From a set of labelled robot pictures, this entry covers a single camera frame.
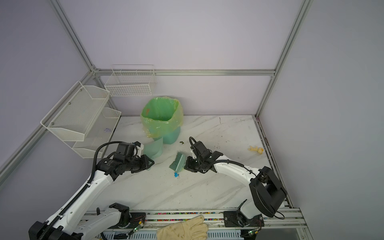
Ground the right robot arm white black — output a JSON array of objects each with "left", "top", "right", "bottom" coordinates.
[{"left": 184, "top": 137, "right": 288, "bottom": 221}]

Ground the black corrugated cable left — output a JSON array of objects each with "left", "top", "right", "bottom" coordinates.
[{"left": 38, "top": 140, "right": 127, "bottom": 240}]

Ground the lower white mesh shelf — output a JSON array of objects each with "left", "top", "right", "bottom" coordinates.
[{"left": 72, "top": 108, "right": 121, "bottom": 159}]

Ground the black corrugated cable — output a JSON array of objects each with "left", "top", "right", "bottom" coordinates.
[
  {"left": 38, "top": 140, "right": 127, "bottom": 240},
  {"left": 188, "top": 136, "right": 286, "bottom": 220}
]

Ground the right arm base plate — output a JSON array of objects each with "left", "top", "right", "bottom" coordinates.
[{"left": 223, "top": 211, "right": 265, "bottom": 228}]

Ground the upper white mesh shelf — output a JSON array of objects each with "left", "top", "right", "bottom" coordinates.
[{"left": 41, "top": 82, "right": 110, "bottom": 142}]

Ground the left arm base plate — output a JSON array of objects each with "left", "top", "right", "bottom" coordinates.
[{"left": 109, "top": 212, "right": 146, "bottom": 229}]

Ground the green trash bin with bag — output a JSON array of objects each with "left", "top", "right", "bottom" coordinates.
[{"left": 141, "top": 97, "right": 184, "bottom": 145}]

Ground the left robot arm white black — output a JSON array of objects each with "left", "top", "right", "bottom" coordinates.
[{"left": 29, "top": 141, "right": 155, "bottom": 240}]

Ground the green hand brush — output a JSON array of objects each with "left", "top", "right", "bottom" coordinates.
[{"left": 169, "top": 152, "right": 187, "bottom": 173}]

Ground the aluminium rail front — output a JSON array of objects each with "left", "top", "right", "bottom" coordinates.
[{"left": 61, "top": 207, "right": 308, "bottom": 232}]

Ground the white wire basket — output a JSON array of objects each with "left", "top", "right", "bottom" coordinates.
[{"left": 105, "top": 65, "right": 157, "bottom": 97}]

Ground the beige work glove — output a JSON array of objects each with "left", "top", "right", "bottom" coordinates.
[{"left": 157, "top": 215, "right": 208, "bottom": 240}]

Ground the black corrugated cable right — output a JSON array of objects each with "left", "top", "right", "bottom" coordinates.
[{"left": 188, "top": 136, "right": 286, "bottom": 220}]

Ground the green plastic dustpan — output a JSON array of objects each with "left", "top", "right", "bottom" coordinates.
[{"left": 142, "top": 138, "right": 164, "bottom": 160}]

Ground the white mesh shelf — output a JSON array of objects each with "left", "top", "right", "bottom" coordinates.
[
  {"left": 41, "top": 82, "right": 110, "bottom": 142},
  {"left": 72, "top": 108, "right": 121, "bottom": 159}
]

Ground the beige small toy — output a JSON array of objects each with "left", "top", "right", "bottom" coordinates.
[{"left": 248, "top": 146, "right": 264, "bottom": 155}]

